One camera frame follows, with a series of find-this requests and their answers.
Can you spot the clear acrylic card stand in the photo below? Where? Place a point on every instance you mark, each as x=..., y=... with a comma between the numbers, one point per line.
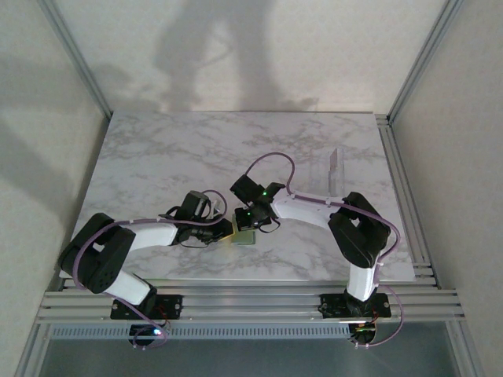
x=334, y=173

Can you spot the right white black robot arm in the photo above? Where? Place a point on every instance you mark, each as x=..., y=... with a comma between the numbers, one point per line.
x=302, y=208

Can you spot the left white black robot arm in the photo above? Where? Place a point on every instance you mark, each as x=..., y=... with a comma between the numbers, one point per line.
x=153, y=235

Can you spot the aluminium front frame rail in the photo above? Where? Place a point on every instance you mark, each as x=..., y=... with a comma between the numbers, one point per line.
x=251, y=302

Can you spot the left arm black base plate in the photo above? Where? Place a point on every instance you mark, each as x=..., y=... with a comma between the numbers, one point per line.
x=171, y=306

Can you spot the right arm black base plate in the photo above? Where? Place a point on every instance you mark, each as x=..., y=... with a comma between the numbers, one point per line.
x=334, y=306

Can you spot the aluminium side frame rail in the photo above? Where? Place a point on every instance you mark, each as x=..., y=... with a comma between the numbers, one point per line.
x=404, y=196

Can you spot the aluminium lower frame leg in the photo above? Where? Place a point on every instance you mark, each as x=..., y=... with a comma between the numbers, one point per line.
x=467, y=353
x=31, y=353

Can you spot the aluminium frame post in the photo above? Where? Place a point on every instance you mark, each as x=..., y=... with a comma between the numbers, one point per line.
x=424, y=63

